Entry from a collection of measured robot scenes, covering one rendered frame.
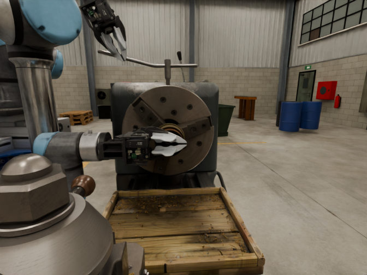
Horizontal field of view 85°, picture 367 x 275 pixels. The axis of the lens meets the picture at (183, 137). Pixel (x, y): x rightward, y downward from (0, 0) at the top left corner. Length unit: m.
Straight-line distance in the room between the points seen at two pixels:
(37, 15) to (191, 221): 0.55
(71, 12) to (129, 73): 10.24
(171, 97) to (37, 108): 0.37
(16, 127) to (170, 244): 0.64
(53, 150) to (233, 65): 10.97
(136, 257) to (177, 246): 0.22
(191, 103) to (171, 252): 0.44
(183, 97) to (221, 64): 10.51
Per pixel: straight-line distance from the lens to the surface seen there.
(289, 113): 6.95
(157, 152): 0.52
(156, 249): 0.50
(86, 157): 0.54
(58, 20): 0.52
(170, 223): 0.57
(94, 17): 0.66
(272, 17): 12.54
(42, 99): 0.66
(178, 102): 0.68
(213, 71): 10.96
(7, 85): 0.93
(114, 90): 0.86
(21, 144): 0.88
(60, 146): 0.55
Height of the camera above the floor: 1.22
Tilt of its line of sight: 13 degrees down
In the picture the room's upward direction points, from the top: straight up
